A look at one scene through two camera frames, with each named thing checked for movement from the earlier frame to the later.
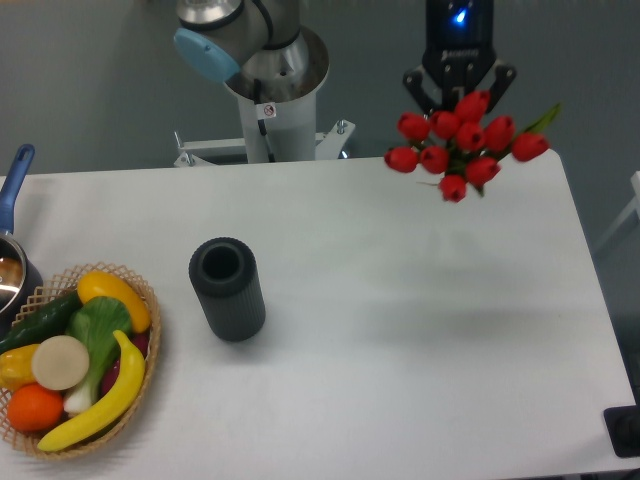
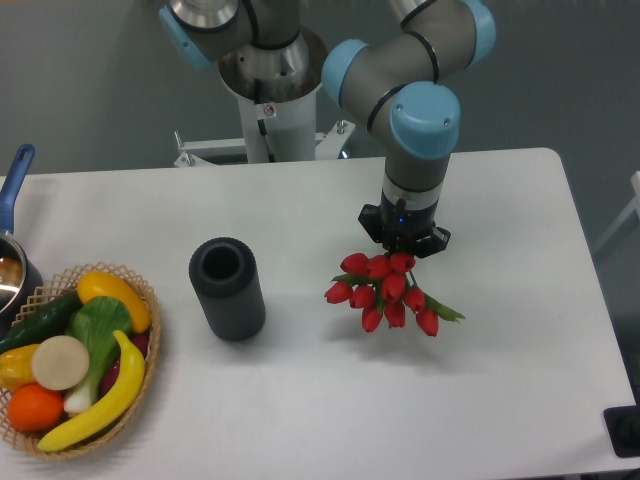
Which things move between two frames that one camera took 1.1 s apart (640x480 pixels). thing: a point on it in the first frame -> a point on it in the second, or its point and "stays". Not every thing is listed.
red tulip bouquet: x=466 y=148 -> x=382 y=287
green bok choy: x=99 y=322 stays
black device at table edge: x=623 y=429 stays
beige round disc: x=60 y=362 stays
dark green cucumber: x=49 y=322 stays
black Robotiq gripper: x=459 y=52 -> x=399 y=228
